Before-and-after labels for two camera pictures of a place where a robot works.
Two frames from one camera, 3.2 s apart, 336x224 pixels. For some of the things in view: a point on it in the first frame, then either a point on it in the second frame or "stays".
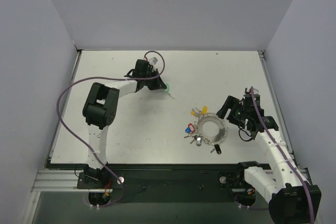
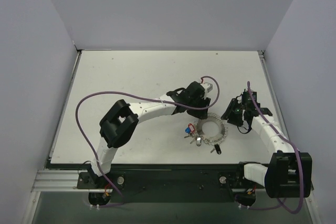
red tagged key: [191, 127] stays
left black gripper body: [153, 82] to [199, 107]
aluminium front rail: [56, 180] stays
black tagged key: [218, 149] stays
